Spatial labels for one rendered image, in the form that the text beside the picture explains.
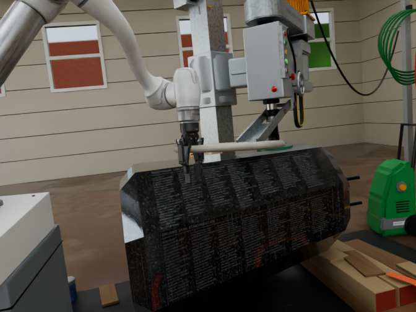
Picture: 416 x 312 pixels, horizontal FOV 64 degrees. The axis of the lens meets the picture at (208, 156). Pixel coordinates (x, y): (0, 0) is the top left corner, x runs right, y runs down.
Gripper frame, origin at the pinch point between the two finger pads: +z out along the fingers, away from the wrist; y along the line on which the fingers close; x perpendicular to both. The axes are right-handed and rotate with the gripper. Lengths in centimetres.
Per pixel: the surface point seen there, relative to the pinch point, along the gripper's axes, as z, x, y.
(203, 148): -10.0, -7.5, -0.3
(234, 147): -9.6, -17.5, 5.8
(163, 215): 20.1, 22.7, 1.6
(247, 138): -12, 13, 55
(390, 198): 43, -18, 191
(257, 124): -19, 18, 70
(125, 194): 11.3, 44.8, -3.6
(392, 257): 70, -33, 138
